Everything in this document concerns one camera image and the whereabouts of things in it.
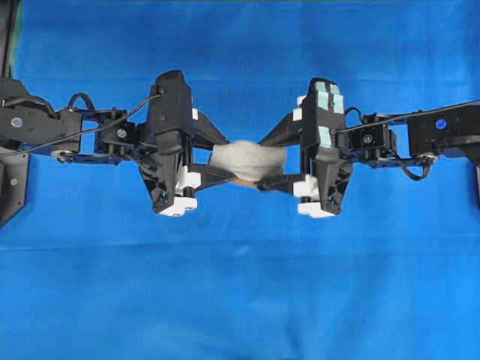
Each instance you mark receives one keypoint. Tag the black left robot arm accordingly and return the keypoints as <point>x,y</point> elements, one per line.
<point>79,133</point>

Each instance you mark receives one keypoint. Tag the blue table cloth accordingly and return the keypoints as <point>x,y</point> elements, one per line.
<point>89,271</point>

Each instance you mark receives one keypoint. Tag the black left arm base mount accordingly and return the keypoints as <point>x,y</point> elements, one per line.
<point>14,169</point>

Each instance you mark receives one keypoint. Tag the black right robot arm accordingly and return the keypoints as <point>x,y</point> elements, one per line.
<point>412,141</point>

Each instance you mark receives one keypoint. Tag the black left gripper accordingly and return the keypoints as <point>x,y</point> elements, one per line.
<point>163,143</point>

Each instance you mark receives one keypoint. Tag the grey and tan sponge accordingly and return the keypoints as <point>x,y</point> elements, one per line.
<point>249,161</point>

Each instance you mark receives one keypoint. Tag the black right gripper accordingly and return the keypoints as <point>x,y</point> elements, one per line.
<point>325,173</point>

